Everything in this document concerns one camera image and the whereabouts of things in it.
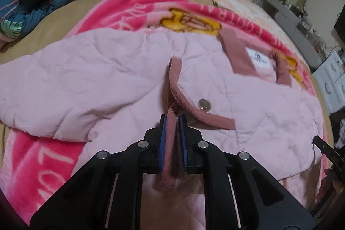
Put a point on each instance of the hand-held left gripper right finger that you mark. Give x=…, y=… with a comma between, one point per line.
x=182, y=146

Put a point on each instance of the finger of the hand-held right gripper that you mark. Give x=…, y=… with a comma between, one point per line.
x=330, y=153

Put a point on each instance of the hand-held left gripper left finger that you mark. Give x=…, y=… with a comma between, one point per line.
x=163, y=146

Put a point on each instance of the pink quilted jacket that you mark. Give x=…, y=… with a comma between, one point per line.
x=107, y=84

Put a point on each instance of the person's right hand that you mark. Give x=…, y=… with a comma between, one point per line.
x=327, y=189

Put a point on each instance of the white drawer cabinet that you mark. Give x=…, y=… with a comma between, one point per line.
x=330, y=79

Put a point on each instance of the grey desk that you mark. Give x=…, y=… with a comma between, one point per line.
x=296, y=33

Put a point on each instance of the pink printed blanket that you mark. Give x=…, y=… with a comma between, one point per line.
x=40, y=165

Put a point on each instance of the black television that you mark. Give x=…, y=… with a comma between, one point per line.
x=341, y=25

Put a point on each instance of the peach patterned mat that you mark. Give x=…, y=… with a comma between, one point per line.
x=242, y=3

